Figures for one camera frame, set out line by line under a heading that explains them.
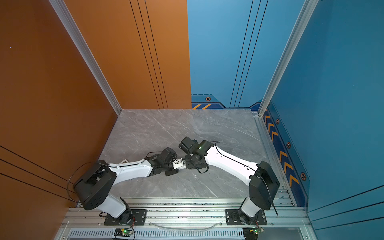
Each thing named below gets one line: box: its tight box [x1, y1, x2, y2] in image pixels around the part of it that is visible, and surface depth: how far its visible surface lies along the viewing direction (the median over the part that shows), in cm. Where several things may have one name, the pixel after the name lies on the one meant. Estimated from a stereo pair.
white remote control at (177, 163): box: [172, 160, 184, 170], surface depth 81 cm
